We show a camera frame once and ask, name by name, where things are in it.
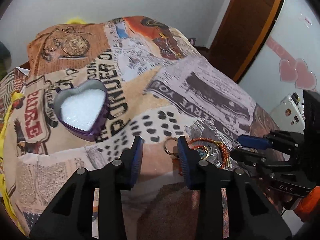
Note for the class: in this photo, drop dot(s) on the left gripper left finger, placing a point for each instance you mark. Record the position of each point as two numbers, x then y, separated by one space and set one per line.
69 214

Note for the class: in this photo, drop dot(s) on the pink heart wall decoration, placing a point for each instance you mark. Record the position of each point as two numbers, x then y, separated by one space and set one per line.
293 70

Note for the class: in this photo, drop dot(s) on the brown wooden door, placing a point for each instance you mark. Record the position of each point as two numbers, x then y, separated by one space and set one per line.
240 35

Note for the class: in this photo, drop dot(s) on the white wall switch box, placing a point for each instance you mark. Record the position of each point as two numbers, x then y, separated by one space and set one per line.
289 114

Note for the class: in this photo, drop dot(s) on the purple heart-shaped tin box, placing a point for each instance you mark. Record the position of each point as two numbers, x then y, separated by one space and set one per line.
83 109

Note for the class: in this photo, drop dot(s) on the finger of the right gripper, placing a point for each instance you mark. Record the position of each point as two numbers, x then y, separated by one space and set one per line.
282 141
282 176

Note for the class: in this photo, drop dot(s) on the newspaper print bedspread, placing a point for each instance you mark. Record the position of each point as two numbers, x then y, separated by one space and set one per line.
159 88

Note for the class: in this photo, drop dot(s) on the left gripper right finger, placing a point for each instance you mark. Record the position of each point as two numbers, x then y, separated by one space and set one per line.
230 201

